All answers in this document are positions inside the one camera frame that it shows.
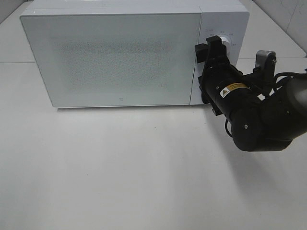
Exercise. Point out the white microwave oven body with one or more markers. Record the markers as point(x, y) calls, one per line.
point(218, 17)

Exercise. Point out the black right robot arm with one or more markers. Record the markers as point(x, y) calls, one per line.
point(264, 110)

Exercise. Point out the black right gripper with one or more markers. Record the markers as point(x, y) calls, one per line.
point(222, 85)

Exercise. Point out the white microwave knob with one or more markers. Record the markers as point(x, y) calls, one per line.
point(226, 41)

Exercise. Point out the white microwave door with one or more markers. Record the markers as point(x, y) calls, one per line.
point(115, 60)

